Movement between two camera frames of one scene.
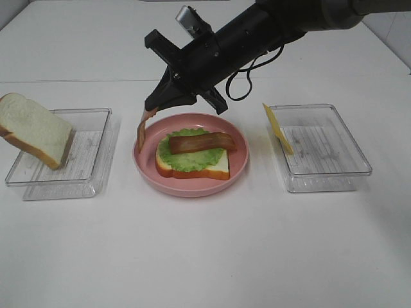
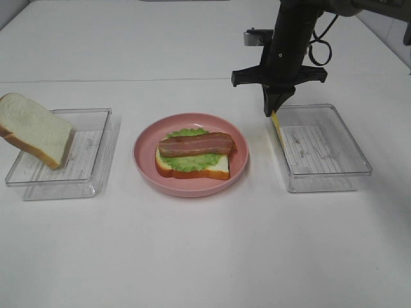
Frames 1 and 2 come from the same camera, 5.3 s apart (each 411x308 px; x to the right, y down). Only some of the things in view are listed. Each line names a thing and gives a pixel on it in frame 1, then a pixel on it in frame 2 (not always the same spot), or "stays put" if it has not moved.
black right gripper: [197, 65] → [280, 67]
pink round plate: [145, 162] stays put
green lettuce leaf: [190, 161] stays put
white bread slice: [219, 171] stays put
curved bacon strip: [192, 142] → [233, 150]
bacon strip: [141, 129] → [219, 142]
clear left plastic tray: [85, 165] stays put
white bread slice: [34, 129] stays put
